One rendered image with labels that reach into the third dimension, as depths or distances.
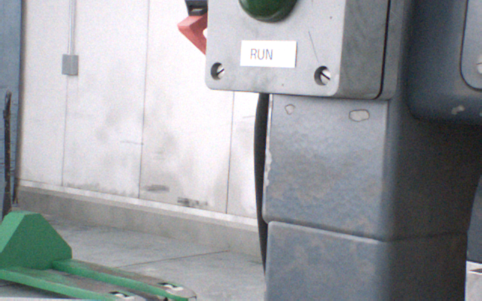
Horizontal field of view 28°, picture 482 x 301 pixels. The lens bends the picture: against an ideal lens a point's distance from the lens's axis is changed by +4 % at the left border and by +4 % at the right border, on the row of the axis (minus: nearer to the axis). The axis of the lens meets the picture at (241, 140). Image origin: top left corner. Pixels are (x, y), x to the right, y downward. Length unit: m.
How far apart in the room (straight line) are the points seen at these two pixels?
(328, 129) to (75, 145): 8.22
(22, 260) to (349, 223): 5.67
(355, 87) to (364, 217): 0.07
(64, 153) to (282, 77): 8.38
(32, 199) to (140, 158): 1.43
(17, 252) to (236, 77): 5.66
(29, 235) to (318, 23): 5.76
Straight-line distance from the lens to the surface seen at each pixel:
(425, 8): 0.42
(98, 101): 8.42
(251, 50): 0.41
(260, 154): 0.49
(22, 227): 6.09
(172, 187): 7.75
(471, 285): 0.60
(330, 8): 0.39
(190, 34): 0.97
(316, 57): 0.39
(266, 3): 0.39
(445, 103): 0.42
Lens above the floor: 1.24
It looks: 3 degrees down
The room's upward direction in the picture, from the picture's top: 4 degrees clockwise
